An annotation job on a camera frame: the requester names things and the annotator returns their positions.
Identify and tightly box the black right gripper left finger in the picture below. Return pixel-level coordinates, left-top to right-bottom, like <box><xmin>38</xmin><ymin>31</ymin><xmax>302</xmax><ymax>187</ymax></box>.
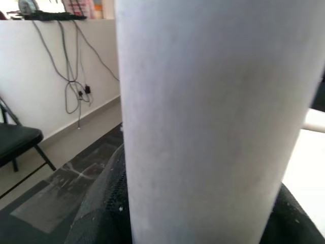
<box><xmin>64</xmin><ymin>143</ymin><xmax>133</xmax><ymax>244</ymax></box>

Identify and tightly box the white plastic table leg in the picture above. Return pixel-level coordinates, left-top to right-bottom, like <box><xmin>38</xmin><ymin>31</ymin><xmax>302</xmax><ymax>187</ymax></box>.
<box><xmin>114</xmin><ymin>0</ymin><xmax>325</xmax><ymax>244</ymax></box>

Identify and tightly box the black flat device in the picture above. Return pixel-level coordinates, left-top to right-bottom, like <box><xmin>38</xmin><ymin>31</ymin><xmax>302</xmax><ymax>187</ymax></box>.
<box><xmin>12</xmin><ymin>10</ymin><xmax>87</xmax><ymax>21</ymax></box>

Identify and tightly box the pink printed box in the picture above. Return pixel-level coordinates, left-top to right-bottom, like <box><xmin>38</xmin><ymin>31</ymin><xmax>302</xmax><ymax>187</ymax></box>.
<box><xmin>63</xmin><ymin>0</ymin><xmax>105</xmax><ymax>20</ymax></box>

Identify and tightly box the black folding chair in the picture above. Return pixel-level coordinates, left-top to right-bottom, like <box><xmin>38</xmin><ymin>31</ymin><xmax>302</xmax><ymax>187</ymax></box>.
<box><xmin>0</xmin><ymin>96</ymin><xmax>57</xmax><ymax>173</ymax></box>

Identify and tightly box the black wall cable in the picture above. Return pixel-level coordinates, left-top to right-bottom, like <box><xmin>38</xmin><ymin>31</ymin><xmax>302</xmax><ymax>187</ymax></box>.
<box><xmin>31</xmin><ymin>19</ymin><xmax>120</xmax><ymax>130</ymax></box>

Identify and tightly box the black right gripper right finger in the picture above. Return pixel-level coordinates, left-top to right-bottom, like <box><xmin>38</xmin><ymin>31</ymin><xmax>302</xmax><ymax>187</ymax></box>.
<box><xmin>261</xmin><ymin>182</ymin><xmax>325</xmax><ymax>244</ymax></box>

